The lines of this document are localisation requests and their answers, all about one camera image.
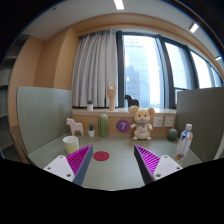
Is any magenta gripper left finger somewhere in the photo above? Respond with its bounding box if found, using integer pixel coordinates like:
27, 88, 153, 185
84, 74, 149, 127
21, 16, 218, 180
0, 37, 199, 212
44, 145, 93, 186

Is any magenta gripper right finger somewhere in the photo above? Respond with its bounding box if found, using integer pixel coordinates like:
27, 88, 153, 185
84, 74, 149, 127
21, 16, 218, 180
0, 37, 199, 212
134, 144, 182, 184

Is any clear plastic water bottle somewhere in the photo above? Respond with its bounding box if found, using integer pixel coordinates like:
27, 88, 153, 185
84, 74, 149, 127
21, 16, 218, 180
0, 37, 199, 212
174, 124, 193, 164

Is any pale yellow paper cup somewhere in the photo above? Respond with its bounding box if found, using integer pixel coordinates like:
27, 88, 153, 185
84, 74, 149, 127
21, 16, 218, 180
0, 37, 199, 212
63, 136, 79, 154

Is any red round coaster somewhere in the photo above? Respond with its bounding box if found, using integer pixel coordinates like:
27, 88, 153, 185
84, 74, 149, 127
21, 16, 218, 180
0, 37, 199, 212
93, 151, 110, 161

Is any round green cactus ornament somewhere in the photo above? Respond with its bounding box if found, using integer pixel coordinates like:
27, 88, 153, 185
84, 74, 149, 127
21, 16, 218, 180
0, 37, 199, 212
167, 128, 178, 141

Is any small potted plant on desk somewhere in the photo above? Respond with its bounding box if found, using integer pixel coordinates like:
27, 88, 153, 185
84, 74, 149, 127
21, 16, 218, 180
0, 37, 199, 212
88, 124, 95, 137

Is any plush mouse toy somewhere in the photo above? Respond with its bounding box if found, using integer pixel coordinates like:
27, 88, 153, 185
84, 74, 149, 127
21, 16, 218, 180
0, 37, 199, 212
130, 106, 155, 141

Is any pink wooden horse figurine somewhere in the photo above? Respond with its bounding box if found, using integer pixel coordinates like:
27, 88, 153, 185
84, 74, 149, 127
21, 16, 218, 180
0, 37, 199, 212
66, 118, 83, 135

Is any purple number seven sticker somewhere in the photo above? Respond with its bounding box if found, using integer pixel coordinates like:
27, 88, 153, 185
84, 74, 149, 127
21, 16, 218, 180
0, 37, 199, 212
116, 119, 130, 133

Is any tall green ceramic cactus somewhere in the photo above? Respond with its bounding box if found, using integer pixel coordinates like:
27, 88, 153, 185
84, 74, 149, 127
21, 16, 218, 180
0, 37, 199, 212
98, 114, 109, 137

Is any green left partition panel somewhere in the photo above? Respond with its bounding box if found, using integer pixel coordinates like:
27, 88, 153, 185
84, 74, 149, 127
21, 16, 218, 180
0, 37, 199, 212
17, 87, 72, 154

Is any green partition panel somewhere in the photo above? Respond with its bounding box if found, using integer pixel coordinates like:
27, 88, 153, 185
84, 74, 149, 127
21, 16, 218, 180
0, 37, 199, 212
17, 87, 72, 154
175, 87, 224, 162

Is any small potted plant on sill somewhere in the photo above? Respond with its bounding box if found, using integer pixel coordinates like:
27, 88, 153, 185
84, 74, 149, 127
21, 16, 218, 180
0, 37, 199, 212
87, 100, 93, 111

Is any black horse figurine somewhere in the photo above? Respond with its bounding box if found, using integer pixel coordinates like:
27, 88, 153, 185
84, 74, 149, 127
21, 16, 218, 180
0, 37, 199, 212
124, 95, 139, 107

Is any green right partition panel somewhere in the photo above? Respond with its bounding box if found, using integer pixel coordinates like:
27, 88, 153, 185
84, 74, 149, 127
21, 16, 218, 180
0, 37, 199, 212
175, 87, 224, 162

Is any wooden hand sculpture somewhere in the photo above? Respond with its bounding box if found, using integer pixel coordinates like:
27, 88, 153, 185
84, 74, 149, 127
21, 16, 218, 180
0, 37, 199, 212
107, 82, 116, 111

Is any grey white curtain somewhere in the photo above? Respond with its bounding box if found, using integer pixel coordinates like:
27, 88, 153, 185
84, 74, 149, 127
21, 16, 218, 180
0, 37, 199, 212
72, 30, 118, 108

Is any white wall socket left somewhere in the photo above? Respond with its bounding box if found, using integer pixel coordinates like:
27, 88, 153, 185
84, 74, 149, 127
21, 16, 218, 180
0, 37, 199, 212
153, 117, 163, 127

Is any white wall socket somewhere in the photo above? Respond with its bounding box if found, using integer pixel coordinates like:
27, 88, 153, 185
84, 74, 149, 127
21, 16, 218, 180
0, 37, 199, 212
153, 117, 163, 127
164, 117, 174, 127

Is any white wall socket right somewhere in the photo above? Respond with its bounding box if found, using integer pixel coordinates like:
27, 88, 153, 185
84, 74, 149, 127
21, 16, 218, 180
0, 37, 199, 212
164, 117, 174, 127

